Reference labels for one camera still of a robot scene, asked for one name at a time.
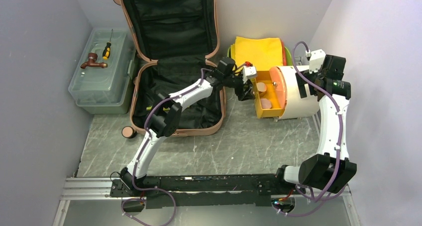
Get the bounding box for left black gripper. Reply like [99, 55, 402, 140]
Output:
[224, 73, 256, 102]

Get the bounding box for gold lid glass jar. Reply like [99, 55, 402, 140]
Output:
[256, 82, 268, 98]

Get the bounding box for green plastic tray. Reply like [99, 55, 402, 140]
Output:
[226, 44, 293, 66]

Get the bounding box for cream appliance with orange rim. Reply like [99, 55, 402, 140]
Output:
[252, 66, 319, 121]

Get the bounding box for red printed package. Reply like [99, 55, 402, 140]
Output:
[280, 40, 287, 66]

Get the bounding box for yellow cloth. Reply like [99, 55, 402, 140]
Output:
[233, 36, 283, 71]

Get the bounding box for pink hard-shell suitcase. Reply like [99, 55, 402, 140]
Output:
[113, 0, 220, 133]

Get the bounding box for pink hexagonal lid jar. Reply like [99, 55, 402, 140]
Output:
[260, 98, 273, 110]

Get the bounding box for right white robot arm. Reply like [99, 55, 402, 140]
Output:
[274, 50, 357, 194]

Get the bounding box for translucent plastic toolbox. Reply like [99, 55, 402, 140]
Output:
[68, 28, 136, 114]

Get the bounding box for yellow black screwdriver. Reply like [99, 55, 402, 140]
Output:
[102, 29, 113, 60]

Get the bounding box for brown brass faucet valve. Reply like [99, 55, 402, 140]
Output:
[80, 52, 107, 69]

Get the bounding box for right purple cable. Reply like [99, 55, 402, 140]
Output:
[272, 41, 347, 218]

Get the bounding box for purple cable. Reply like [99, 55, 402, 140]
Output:
[272, 41, 347, 218]
[120, 61, 251, 226]

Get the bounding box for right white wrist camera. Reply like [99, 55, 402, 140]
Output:
[306, 49, 326, 74]

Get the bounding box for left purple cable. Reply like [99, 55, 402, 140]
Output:
[120, 61, 251, 226]

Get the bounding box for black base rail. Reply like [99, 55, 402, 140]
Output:
[109, 174, 298, 209]

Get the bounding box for aluminium frame profile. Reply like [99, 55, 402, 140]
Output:
[52, 173, 362, 226]

